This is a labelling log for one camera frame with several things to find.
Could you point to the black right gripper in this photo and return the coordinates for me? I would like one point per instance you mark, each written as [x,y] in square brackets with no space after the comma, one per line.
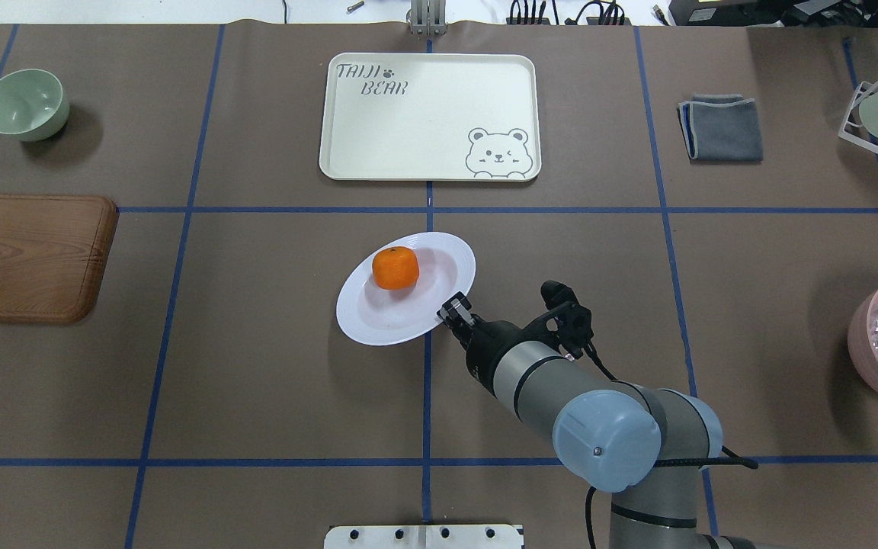
[488,345]

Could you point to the orange fruit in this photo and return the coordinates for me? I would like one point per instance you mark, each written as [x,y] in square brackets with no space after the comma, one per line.
[395,268]

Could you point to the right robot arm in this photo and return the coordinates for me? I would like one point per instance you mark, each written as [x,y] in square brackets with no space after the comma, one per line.
[645,447]

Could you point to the cream bear tray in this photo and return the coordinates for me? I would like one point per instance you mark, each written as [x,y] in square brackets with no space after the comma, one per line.
[430,117]

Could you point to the grey folded cloth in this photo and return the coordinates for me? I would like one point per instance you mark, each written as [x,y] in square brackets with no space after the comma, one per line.
[721,128]

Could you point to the wooden cutting board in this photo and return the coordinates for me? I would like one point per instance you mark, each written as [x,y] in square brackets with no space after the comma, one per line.
[53,252]

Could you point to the mint green bowl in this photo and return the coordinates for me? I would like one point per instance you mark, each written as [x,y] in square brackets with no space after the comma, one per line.
[33,105]

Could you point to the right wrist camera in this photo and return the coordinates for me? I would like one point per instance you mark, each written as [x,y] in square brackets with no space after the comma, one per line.
[566,325]

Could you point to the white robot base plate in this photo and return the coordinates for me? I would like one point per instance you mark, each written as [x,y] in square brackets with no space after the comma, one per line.
[426,536]

